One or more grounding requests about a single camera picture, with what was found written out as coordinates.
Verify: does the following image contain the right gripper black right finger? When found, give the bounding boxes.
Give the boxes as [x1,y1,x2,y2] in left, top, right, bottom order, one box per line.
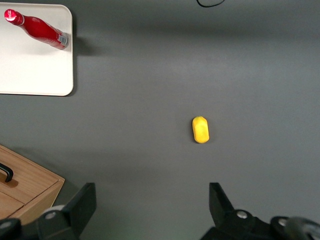
[199,182,271,240]

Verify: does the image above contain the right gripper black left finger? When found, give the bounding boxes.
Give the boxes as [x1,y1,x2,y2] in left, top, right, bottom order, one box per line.
[36,182,97,240]

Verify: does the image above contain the red coke bottle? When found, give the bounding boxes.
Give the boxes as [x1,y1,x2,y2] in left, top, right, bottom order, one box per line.
[3,8,70,51]

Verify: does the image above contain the cream white plastic tray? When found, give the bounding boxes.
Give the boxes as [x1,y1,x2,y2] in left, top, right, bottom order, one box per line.
[0,3,74,97]

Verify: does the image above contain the wooden drawer cabinet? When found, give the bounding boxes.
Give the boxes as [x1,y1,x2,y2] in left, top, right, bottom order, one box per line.
[0,144,65,226]

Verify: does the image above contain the lower drawer wooden front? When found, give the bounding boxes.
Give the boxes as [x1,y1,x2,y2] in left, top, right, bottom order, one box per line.
[0,144,65,206]

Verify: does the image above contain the drawer wooden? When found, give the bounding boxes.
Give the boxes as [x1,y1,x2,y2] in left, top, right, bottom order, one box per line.
[0,191,25,219]
[0,144,65,206]

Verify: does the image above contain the upper drawer wooden front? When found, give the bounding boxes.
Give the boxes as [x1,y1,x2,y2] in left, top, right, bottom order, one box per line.
[0,191,25,219]

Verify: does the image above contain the yellow lemon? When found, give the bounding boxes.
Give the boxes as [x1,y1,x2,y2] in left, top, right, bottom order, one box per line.
[191,115,210,144]

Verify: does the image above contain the black lower drawer handle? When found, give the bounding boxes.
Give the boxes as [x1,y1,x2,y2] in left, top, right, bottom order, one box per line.
[0,162,14,183]

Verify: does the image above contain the black cable on table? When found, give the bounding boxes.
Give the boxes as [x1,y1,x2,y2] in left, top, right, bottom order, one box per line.
[196,0,226,8]

